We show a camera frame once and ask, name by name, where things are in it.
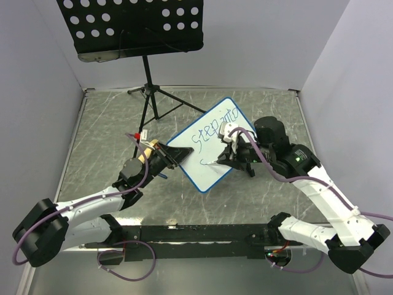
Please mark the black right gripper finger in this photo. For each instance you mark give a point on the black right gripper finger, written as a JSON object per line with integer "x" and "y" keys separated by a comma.
{"x": 237, "y": 165}
{"x": 226, "y": 157}

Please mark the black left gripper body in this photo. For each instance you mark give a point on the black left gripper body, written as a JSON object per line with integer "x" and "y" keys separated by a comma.
{"x": 158, "y": 161}

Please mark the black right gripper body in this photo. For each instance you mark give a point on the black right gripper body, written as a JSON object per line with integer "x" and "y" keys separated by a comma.
{"x": 245, "y": 152}

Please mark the white blue whiteboard marker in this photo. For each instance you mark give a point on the white blue whiteboard marker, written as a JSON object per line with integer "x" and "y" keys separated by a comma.
{"x": 214, "y": 162}

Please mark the blue marker cap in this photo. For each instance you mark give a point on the blue marker cap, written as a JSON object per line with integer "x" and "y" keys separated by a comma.
{"x": 164, "y": 176}

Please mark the blue framed whiteboard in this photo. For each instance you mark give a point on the blue framed whiteboard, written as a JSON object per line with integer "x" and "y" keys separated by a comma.
{"x": 202, "y": 135}

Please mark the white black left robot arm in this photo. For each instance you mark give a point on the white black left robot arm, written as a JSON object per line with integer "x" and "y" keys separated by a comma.
{"x": 50, "y": 228}

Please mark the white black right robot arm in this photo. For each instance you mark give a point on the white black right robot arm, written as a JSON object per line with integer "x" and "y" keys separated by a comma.
{"x": 351, "y": 237}

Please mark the wooden microphone toy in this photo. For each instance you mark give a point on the wooden microphone toy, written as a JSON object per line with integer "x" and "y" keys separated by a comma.
{"x": 148, "y": 148}

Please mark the black music stand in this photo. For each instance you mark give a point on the black music stand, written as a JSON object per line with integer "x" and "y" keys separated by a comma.
{"x": 111, "y": 30}

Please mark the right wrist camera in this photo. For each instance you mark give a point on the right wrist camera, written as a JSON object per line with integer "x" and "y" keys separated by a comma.
{"x": 228, "y": 135}

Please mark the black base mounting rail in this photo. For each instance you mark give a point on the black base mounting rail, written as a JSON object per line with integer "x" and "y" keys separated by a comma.
{"x": 194, "y": 241}

